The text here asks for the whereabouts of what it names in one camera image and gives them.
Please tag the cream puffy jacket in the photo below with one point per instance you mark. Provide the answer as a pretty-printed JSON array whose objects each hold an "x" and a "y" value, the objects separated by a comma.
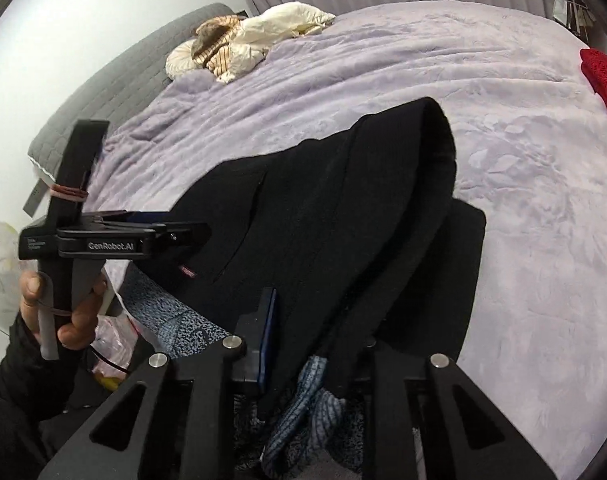
[{"x": 273, "y": 27}]

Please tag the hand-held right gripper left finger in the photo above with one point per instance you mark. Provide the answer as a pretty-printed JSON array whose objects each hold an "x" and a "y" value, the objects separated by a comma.
[{"x": 267, "y": 340}]

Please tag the person's left forearm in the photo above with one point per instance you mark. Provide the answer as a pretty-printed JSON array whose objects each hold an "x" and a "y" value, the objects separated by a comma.
[{"x": 23, "y": 395}]

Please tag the brown striped garment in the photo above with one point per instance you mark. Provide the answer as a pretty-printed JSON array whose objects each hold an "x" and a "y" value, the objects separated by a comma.
[{"x": 216, "y": 45}]

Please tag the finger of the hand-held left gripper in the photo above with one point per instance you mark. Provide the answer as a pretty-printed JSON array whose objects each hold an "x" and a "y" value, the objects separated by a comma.
[{"x": 183, "y": 237}]

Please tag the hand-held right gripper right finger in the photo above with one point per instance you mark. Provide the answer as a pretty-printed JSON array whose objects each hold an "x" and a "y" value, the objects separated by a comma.
[{"x": 433, "y": 410}]

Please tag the grey quilted headboard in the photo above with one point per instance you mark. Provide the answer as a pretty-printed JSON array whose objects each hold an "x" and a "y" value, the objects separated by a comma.
[{"x": 123, "y": 85}]

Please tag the red knitted cloth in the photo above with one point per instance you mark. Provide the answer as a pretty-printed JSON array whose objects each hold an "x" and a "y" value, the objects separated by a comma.
[{"x": 606, "y": 77}]

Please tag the black pants with floral panels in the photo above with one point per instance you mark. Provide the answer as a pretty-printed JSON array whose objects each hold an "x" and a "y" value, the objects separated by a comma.
[{"x": 333, "y": 220}]

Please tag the clear plastic bag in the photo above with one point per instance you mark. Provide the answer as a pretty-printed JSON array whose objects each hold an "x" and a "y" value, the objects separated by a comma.
[{"x": 110, "y": 345}]

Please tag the person's left hand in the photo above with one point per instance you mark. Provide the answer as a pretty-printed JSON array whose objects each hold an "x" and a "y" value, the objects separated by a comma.
[{"x": 78, "y": 322}]

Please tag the lavender plush blanket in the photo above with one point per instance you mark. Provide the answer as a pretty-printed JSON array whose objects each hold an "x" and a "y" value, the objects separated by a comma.
[{"x": 483, "y": 135}]

